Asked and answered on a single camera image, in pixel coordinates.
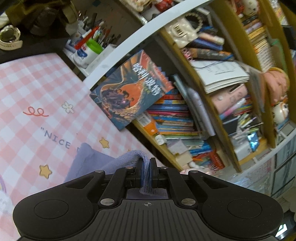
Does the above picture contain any purple and mauve knit sweater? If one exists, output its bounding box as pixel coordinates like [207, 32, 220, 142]
[65, 143, 168, 200]

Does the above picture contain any cream small box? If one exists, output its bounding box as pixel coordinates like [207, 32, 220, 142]
[176, 151, 193, 167]

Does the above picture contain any white pink plush bunny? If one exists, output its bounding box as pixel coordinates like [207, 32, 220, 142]
[180, 161, 214, 175]

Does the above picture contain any white cube box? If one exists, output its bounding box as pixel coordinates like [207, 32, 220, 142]
[166, 139, 188, 155]

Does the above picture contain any white power adapter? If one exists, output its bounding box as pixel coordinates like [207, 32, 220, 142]
[154, 134, 167, 146]

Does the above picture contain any orange and white flat box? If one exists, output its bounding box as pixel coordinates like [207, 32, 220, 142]
[136, 111, 159, 136]

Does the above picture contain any Harry Potter paperback book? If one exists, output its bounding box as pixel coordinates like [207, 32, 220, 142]
[90, 50, 174, 131]

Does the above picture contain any row of colourful books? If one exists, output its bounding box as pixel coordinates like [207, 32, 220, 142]
[145, 74, 226, 171]

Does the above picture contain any pink checkered cartoon desk mat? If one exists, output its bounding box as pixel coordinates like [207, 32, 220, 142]
[1, 54, 152, 240]

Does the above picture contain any pink pouch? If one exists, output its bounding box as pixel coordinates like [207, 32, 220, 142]
[210, 84, 248, 114]

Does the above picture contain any stack of white papers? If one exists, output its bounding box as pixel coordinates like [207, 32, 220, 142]
[190, 60, 249, 93]

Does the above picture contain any white green lidded jar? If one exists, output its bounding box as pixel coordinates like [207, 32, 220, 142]
[73, 39, 103, 69]

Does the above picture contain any wooden bookshelf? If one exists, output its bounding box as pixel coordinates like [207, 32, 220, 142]
[133, 1, 295, 171]

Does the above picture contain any white shelf upright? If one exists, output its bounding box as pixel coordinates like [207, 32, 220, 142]
[83, 0, 211, 89]

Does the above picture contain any dark olive jacket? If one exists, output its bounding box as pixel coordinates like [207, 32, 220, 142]
[1, 1, 78, 39]

